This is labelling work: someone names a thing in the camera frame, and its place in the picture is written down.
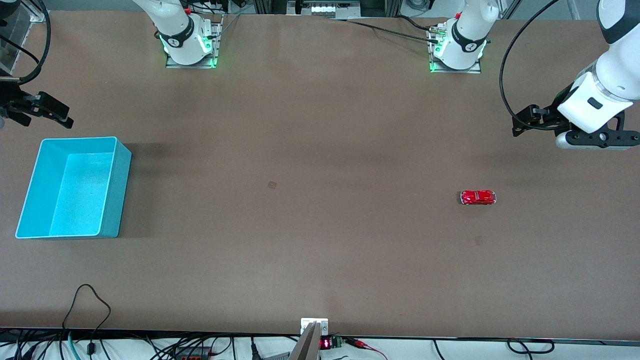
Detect red beetle toy car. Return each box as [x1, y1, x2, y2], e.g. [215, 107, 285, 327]
[460, 190, 497, 206]

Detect clear acrylic box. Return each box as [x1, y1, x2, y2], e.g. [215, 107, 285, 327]
[0, 10, 46, 76]

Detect blue plastic box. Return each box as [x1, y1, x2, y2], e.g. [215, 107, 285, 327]
[15, 136, 133, 240]

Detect red clip lead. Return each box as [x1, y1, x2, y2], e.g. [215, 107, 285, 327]
[345, 337, 388, 360]

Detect black power strip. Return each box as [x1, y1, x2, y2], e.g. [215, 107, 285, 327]
[172, 346, 213, 360]

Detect aluminium profile bar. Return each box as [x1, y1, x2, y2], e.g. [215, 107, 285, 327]
[289, 322, 321, 360]

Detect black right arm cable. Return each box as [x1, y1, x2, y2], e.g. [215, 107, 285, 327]
[0, 0, 52, 86]

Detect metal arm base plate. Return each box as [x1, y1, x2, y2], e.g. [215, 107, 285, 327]
[429, 22, 482, 75]
[166, 14, 219, 69]

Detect black cable on table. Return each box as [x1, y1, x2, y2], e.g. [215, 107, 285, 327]
[332, 15, 442, 43]

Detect thin black looped cable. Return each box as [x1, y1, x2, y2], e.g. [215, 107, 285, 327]
[62, 284, 112, 357]

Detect black coiled cable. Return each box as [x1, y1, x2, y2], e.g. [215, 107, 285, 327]
[506, 339, 556, 355]

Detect aluminium frame with light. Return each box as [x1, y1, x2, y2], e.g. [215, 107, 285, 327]
[252, 0, 403, 18]

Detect white mounting bracket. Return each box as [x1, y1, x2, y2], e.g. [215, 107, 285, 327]
[300, 318, 329, 336]

